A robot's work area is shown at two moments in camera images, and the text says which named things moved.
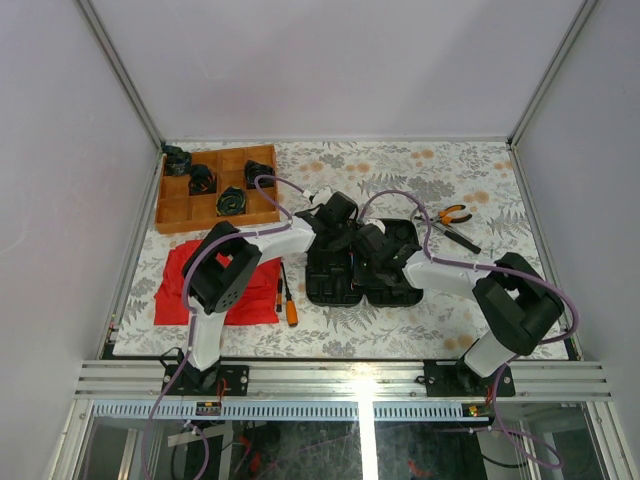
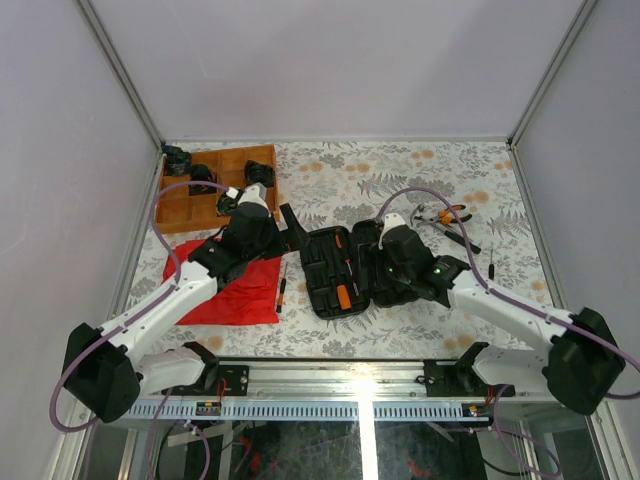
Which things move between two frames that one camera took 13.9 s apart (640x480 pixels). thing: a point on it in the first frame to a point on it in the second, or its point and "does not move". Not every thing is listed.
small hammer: (449, 234) does not move
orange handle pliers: (445, 218) does not move
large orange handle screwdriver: (291, 309) to (343, 297)
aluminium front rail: (385, 380) does not move
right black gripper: (359, 259) to (384, 252)
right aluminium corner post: (584, 10) does not move
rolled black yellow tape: (231, 201) does not move
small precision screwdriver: (279, 295) does not move
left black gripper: (339, 245) to (297, 237)
